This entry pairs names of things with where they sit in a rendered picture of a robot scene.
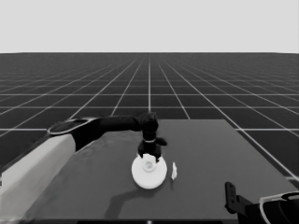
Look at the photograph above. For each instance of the small thin white T-shaped piece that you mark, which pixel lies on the small thin white T-shaped piece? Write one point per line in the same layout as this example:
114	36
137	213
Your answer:
174	171

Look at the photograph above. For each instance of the large thick white disc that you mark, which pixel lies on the large thick white disc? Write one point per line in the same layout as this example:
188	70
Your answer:
149	182

